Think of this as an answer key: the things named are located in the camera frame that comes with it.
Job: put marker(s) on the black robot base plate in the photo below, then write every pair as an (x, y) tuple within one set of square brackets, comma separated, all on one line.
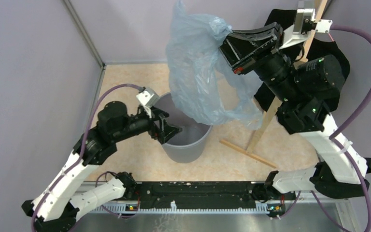
[(202, 195)]

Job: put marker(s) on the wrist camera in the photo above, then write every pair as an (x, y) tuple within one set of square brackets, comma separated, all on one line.
[(147, 99), (307, 22)]

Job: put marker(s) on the black t-shirt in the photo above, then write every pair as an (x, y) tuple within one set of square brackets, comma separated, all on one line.
[(264, 96)]

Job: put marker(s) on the grey plastic trash bin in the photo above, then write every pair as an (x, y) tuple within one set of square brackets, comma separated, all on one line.
[(189, 144)]

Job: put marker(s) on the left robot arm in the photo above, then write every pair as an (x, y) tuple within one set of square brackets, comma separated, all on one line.
[(60, 207)]

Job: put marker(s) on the wooden clothes stand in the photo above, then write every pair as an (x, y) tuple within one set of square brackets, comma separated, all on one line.
[(268, 116)]

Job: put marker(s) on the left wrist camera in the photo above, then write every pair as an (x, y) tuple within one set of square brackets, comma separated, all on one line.
[(147, 99)]

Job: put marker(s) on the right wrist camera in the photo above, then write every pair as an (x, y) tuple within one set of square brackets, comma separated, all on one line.
[(307, 22)]

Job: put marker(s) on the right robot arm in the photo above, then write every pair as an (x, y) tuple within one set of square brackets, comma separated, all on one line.
[(304, 91)]

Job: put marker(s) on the grey slotted cable duct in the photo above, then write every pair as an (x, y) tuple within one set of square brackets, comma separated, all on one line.
[(122, 208)]

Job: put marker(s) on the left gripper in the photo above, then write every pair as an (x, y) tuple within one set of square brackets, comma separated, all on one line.
[(165, 131)]

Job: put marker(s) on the light blue plastic trash bag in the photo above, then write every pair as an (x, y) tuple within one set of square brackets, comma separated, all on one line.
[(196, 66)]

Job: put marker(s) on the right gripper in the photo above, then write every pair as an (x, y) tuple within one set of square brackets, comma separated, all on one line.
[(237, 45)]

